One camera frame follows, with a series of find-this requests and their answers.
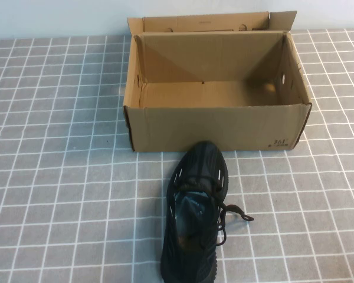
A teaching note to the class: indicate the black knit sneaker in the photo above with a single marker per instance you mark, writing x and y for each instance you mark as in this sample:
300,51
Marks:
177,250

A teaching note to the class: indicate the brown cardboard shoe box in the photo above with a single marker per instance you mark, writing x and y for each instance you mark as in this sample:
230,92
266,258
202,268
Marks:
209,129

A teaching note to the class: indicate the grey white-checked tablecloth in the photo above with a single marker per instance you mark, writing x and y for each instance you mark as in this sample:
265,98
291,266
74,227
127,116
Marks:
62,177

